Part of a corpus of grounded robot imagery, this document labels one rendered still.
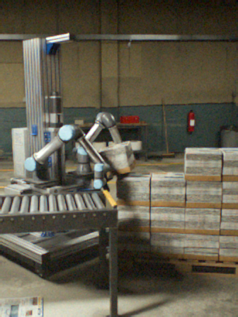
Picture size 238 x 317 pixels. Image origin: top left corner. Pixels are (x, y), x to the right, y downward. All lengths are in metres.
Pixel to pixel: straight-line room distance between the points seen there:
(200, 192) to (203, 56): 7.52
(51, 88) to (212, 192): 1.67
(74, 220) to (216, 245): 1.41
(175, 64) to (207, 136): 2.04
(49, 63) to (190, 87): 7.14
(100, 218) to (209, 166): 1.15
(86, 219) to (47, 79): 1.55
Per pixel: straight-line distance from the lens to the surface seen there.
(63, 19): 9.93
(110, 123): 3.76
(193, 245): 3.46
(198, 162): 3.29
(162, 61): 10.23
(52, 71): 3.66
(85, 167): 3.69
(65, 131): 3.08
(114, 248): 2.63
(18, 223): 2.53
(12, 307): 3.09
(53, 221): 2.52
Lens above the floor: 1.52
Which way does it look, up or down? 12 degrees down
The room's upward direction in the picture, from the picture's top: 1 degrees counter-clockwise
